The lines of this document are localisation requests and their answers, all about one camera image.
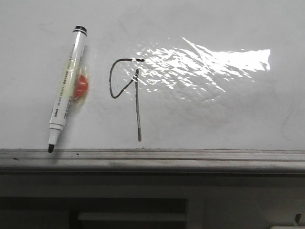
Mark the white whiteboard marker pen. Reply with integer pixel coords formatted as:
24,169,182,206
48,25,87,153

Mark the grey cabinet below whiteboard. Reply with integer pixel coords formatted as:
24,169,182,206
0,173,305,229

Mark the aluminium whiteboard tray rail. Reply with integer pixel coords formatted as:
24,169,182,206
0,149,305,174

